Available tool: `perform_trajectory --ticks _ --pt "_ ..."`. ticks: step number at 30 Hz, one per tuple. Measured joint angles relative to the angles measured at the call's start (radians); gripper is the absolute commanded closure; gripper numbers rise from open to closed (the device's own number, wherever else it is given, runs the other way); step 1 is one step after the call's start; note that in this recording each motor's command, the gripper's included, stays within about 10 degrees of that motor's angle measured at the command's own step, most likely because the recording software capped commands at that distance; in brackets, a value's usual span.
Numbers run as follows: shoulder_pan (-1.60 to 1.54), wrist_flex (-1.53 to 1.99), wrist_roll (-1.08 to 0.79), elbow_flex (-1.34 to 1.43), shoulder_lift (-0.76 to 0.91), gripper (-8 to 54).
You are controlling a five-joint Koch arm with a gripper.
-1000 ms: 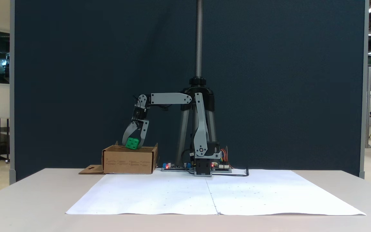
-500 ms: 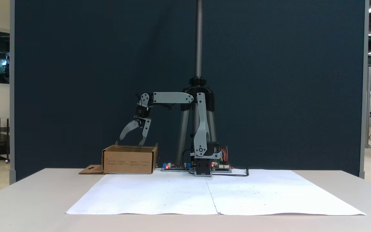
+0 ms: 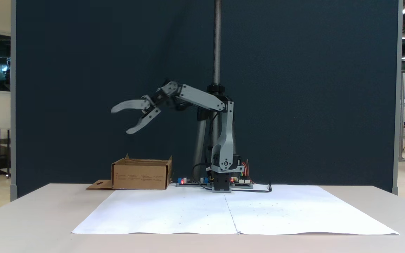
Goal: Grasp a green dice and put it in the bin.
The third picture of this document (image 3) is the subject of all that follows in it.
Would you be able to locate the grey pivoting gripper jaw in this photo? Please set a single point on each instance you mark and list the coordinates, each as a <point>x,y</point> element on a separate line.
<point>144,121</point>

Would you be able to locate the grey static gripper jaw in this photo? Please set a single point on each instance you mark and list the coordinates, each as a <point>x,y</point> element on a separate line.
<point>132,104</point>

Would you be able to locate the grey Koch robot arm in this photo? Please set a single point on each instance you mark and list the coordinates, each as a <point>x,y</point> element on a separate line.
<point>227,133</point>

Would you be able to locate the brown cardboard box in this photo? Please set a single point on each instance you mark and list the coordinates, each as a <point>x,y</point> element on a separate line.
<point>139,175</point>

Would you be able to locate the dark blue partition panel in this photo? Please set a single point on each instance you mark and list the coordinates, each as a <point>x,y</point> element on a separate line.
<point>83,52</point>

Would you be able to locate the circuit board with blue parts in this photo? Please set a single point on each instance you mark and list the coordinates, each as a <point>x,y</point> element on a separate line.
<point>192,182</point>

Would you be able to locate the black tripod with metal pole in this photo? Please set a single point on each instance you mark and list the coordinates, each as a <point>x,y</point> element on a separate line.
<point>217,42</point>

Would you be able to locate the white paper sheet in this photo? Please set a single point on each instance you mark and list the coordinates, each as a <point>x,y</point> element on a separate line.
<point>311,211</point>
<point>153,214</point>

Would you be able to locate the black metal cart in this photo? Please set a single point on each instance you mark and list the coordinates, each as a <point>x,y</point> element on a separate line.
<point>4,154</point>

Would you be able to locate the framed wall window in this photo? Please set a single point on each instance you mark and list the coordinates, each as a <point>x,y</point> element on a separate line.
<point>2,63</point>

